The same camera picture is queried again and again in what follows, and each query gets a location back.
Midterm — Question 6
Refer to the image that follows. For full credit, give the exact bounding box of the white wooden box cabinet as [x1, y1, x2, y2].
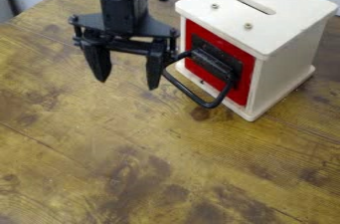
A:
[174, 0, 337, 121]

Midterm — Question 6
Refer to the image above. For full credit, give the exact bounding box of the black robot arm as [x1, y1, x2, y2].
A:
[69, 0, 178, 90]

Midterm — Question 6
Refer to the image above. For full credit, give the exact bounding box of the red wooden drawer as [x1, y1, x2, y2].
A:
[183, 19, 254, 106]

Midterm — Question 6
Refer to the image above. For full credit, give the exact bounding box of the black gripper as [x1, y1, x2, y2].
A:
[69, 0, 178, 91]

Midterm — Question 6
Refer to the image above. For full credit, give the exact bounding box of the black metal drawer handle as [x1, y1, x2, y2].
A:
[162, 34, 242, 109]

